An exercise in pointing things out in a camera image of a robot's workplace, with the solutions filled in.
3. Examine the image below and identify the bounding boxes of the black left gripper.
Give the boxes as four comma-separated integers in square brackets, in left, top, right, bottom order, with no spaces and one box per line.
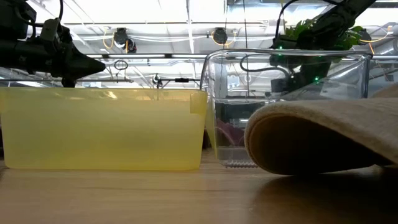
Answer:
[0,17,106,88]

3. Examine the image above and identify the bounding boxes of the beige towel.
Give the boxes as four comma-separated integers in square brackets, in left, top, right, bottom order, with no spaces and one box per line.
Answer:
[244,98,398,175]

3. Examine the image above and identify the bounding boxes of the yellow translucent plastic bin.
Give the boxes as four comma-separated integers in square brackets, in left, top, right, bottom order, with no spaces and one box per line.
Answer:
[0,86,208,171]

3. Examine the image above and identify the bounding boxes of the maroon towel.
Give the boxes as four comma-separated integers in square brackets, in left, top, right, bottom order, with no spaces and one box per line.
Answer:
[216,119,247,147]

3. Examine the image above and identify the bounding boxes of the clear plastic bin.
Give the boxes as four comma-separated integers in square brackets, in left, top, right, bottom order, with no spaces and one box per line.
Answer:
[200,49,373,169]

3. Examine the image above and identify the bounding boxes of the green leafy plant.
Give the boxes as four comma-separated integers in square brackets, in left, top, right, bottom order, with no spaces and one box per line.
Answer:
[284,18,365,52]

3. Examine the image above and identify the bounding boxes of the black metal stand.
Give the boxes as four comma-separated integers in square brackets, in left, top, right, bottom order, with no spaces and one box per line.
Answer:
[151,73,200,90]

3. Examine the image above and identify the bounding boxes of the black ceiling cable reel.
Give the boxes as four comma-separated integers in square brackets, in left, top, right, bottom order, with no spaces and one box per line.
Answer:
[212,27,229,46]
[113,27,138,54]

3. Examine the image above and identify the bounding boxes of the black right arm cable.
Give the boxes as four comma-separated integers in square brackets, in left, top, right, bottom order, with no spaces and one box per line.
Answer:
[274,0,301,40]

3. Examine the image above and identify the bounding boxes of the yellow cord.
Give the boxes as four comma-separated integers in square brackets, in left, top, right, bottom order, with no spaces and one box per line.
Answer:
[280,0,286,34]

